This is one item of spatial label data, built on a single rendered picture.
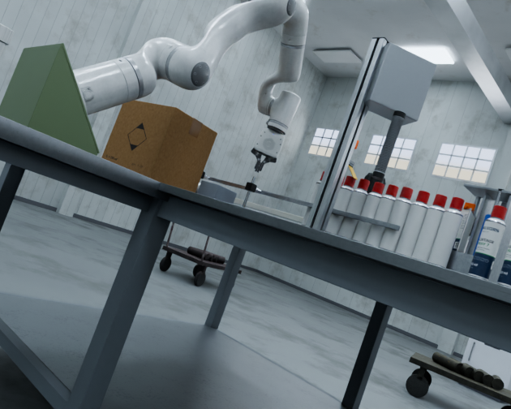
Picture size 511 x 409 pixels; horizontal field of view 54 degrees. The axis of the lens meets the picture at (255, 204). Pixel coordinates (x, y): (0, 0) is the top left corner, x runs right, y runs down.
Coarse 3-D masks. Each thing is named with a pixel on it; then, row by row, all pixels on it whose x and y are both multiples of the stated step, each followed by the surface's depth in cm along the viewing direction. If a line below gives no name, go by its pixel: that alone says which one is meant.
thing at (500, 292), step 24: (168, 192) 120; (192, 192) 114; (240, 216) 102; (264, 216) 98; (312, 240) 92; (336, 240) 85; (384, 264) 82; (408, 264) 76; (456, 288) 77; (480, 288) 68; (504, 288) 67
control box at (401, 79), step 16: (384, 48) 151; (400, 48) 150; (384, 64) 149; (400, 64) 150; (416, 64) 151; (432, 64) 152; (384, 80) 149; (400, 80) 150; (416, 80) 151; (368, 96) 149; (384, 96) 149; (400, 96) 150; (416, 96) 151; (384, 112) 153; (416, 112) 151
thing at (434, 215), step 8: (440, 200) 143; (432, 208) 142; (440, 208) 142; (432, 216) 142; (440, 216) 142; (424, 224) 143; (432, 224) 141; (424, 232) 142; (432, 232) 141; (424, 240) 141; (432, 240) 141; (416, 248) 142; (424, 248) 141; (416, 256) 141; (424, 256) 141
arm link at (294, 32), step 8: (240, 0) 166; (248, 0) 162; (296, 0) 168; (296, 8) 169; (304, 8) 171; (296, 16) 170; (304, 16) 172; (288, 24) 172; (296, 24) 172; (304, 24) 173; (288, 32) 175; (296, 32) 174; (304, 32) 175; (288, 40) 176; (296, 40) 175; (304, 40) 177
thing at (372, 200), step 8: (376, 184) 158; (376, 192) 157; (368, 200) 157; (376, 200) 156; (368, 208) 156; (376, 208) 156; (368, 216) 155; (360, 224) 156; (368, 224) 155; (360, 232) 155; (368, 232) 155; (360, 240) 155
